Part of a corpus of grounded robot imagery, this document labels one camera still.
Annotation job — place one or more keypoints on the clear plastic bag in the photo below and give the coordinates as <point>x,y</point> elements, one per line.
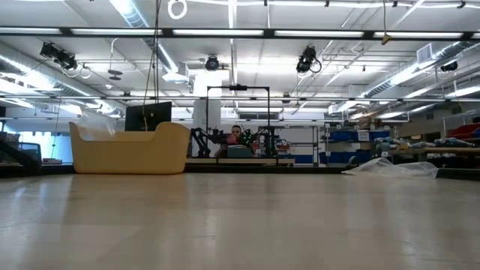
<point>95,127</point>
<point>393,169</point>

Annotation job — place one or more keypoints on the black background robot arm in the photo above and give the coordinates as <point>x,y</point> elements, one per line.
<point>268,142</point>
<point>200,142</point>

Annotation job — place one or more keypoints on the person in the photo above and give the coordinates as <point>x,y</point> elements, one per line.
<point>236,131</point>

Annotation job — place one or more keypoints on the grey box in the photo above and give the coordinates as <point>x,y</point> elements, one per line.
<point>240,152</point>

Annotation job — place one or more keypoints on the wooden background table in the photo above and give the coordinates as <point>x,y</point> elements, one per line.
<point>262,161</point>

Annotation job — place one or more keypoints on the metal shelf rack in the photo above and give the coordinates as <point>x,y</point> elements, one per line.
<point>325,146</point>

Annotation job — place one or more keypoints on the white ceiling unit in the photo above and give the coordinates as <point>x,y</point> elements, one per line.
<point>175,77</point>

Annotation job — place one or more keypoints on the black monitor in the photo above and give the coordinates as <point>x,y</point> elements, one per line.
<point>150,114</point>

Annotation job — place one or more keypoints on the blue storage bin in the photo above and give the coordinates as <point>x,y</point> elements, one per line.
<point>345,135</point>
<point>337,156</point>

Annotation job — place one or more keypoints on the black overhead light bar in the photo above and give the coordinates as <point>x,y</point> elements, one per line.
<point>268,33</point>

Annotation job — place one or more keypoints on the yellow plastic tub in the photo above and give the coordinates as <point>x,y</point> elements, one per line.
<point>131,155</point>

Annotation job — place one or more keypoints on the black ceiling disc fixture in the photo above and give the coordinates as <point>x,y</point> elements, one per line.
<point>115,72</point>

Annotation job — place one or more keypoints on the crumpled clear plastic bag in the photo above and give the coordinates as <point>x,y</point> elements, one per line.
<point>95,127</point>

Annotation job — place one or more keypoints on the yellow hanging tag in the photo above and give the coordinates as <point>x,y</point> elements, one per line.
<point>386,39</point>

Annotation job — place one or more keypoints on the white ceiling vent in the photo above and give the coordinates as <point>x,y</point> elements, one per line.
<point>425,53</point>

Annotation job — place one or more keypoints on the grey rolled cloth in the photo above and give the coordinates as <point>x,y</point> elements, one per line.
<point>453,142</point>

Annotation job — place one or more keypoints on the dark slanted bar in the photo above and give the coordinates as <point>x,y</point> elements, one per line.
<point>18,154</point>

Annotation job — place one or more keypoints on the black gantry frame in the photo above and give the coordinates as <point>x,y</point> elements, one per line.
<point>207,112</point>

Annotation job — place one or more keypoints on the black gantry camera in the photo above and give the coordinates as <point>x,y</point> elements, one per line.
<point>238,87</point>

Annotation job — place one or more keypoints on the black ceiling camera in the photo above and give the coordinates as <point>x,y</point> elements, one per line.
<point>60,57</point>
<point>305,63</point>
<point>212,63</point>

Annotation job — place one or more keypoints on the silver air duct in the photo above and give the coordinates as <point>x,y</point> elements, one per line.
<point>22,75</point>
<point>412,69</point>

